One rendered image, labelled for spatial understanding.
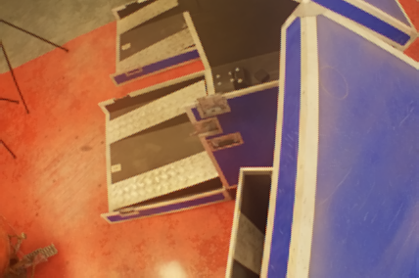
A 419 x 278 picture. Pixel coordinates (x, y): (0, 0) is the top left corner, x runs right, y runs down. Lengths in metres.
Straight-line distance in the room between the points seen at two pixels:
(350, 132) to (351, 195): 0.13
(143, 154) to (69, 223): 0.73
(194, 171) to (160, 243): 0.49
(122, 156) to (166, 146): 0.32
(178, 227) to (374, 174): 2.00
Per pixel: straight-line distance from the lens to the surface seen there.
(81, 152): 3.32
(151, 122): 3.08
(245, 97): 1.95
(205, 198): 2.67
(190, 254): 2.69
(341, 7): 1.70
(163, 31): 3.69
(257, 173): 1.74
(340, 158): 0.85
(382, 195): 0.90
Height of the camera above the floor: 2.46
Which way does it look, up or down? 53 degrees down
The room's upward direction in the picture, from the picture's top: 23 degrees counter-clockwise
